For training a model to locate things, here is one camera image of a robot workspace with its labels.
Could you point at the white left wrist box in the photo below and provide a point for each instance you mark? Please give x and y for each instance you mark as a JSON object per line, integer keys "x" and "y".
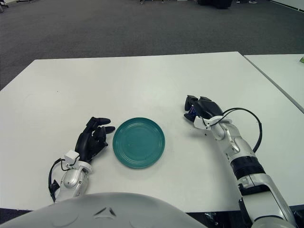
{"x": 71, "y": 156}

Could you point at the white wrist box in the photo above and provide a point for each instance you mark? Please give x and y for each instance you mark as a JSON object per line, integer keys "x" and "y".
{"x": 200, "y": 122}
{"x": 71, "y": 156}

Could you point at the large black background object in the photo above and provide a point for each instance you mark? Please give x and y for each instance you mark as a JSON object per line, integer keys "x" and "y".
{"x": 215, "y": 2}

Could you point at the green round plate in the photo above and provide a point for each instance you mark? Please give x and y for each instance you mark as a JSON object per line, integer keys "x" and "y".
{"x": 139, "y": 143}

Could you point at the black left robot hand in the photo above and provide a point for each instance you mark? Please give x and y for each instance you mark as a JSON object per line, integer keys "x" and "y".
{"x": 84, "y": 142}

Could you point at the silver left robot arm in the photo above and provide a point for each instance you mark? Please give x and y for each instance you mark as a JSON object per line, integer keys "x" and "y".
{"x": 70, "y": 180}

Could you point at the grey robot torso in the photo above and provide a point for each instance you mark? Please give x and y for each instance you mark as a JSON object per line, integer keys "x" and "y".
{"x": 95, "y": 213}

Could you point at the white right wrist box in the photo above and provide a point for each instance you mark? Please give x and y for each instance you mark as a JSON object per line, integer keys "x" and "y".
{"x": 200, "y": 122}

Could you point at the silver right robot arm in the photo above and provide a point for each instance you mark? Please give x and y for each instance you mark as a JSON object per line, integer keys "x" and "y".
{"x": 237, "y": 142}

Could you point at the blue gum pack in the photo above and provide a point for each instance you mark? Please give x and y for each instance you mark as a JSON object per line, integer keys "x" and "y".
{"x": 192, "y": 110}

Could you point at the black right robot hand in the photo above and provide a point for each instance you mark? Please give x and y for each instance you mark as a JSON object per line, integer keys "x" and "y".
{"x": 209, "y": 108}

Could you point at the pair of shoes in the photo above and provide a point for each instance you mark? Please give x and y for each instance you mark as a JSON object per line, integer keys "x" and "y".
{"x": 249, "y": 1}

